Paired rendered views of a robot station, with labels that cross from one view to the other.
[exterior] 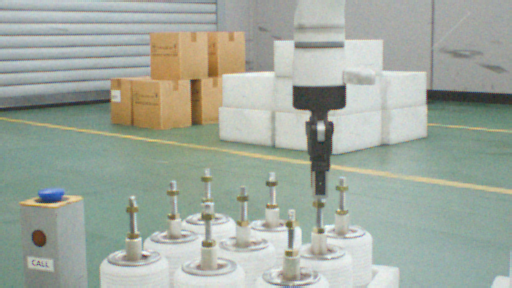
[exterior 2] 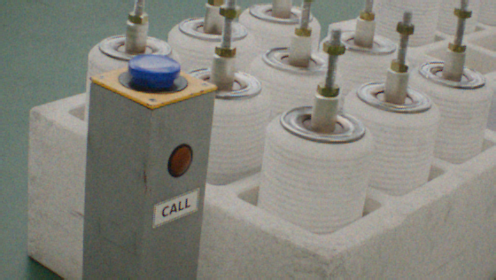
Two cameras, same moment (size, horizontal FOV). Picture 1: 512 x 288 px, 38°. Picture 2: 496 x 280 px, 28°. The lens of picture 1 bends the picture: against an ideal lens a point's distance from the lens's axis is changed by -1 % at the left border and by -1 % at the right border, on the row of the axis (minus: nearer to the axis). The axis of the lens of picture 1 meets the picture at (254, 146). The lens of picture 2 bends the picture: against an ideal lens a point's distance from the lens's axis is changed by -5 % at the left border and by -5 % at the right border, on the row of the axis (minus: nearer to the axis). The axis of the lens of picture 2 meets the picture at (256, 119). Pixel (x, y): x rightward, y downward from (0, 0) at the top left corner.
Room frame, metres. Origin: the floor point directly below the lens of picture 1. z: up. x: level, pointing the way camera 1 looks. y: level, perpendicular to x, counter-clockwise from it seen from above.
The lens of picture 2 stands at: (0.85, 1.00, 0.59)
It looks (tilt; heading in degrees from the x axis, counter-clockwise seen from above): 22 degrees down; 285
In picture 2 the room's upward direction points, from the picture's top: 7 degrees clockwise
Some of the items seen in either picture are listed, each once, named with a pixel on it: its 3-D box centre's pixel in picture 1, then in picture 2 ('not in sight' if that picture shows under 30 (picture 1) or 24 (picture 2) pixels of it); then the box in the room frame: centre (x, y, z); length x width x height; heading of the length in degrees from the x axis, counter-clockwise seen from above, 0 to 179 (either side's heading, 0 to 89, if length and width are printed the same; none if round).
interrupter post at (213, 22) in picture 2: (272, 218); (214, 19); (1.18, -0.03, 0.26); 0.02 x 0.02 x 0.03
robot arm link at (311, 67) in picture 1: (332, 62); not in sight; (1.03, -0.11, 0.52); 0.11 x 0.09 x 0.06; 87
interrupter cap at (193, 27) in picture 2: (272, 226); (213, 30); (1.18, -0.03, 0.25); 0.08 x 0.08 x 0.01
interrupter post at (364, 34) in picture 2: (319, 243); (364, 32); (1.03, -0.09, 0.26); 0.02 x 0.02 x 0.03
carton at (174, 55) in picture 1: (178, 55); not in sight; (4.84, 0.48, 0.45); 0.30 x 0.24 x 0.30; 47
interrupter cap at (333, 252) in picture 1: (319, 252); (363, 43); (1.03, -0.09, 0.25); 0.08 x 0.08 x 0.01
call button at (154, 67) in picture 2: (51, 196); (153, 74); (1.11, 0.31, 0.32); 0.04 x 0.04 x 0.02
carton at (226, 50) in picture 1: (217, 54); not in sight; (5.11, 0.24, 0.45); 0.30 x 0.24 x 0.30; 43
